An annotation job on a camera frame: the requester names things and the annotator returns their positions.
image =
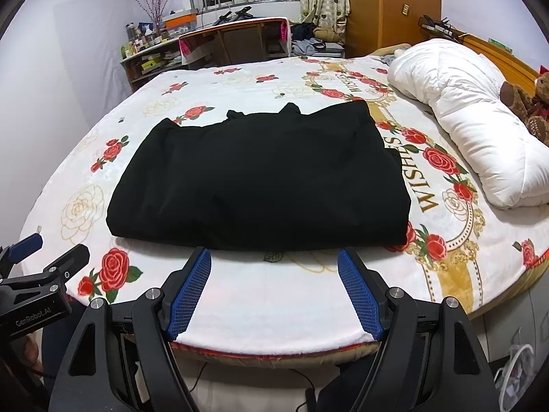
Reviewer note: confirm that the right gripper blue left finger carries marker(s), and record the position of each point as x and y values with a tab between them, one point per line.
120	357

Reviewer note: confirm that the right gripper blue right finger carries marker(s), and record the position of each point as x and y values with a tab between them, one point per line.
429	358

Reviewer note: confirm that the person's left hand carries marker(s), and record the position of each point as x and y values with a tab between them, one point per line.
30	354

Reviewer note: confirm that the floral rose bedsheet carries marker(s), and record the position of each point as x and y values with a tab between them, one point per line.
287	302

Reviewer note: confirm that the orange storage box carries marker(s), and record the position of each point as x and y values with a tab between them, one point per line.
179	22

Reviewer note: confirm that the wooden headboard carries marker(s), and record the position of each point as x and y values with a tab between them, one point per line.
514	70

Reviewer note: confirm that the low wooden shelf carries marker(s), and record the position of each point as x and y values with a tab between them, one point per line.
150	62

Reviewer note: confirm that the purple flower branches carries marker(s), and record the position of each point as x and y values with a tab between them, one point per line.
156	4

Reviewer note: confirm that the black coat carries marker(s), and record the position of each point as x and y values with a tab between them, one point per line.
265	182

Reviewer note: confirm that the clothes pile on chair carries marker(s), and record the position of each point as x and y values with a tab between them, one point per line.
310	40

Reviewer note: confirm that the wooden desk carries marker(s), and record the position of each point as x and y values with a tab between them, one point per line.
236	42

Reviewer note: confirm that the white duvet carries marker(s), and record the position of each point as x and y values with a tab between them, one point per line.
462	88

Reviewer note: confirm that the wooden wardrobe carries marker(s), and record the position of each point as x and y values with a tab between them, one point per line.
373	24

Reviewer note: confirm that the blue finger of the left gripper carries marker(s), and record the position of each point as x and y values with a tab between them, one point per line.
15	253

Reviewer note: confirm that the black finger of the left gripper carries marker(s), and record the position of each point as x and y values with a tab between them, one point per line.
64	263

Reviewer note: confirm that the brown teddy bear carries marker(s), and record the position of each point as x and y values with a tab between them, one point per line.
532	111

